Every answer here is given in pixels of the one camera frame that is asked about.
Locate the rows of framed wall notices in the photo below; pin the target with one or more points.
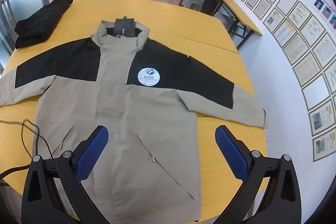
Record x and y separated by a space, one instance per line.
296 29

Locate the portrait photo card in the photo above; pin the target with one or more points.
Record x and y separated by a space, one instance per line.
326 12
318 5
332 22

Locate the beige and black jacket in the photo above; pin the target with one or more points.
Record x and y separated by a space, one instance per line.
147 113

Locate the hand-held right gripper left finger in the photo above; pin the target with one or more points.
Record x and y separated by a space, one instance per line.
92 153

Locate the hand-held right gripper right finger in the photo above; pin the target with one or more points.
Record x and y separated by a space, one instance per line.
231 153

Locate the folded black garment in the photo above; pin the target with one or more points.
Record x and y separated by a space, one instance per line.
42 19

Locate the narrow wooden side table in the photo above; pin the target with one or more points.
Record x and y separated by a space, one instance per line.
236 8

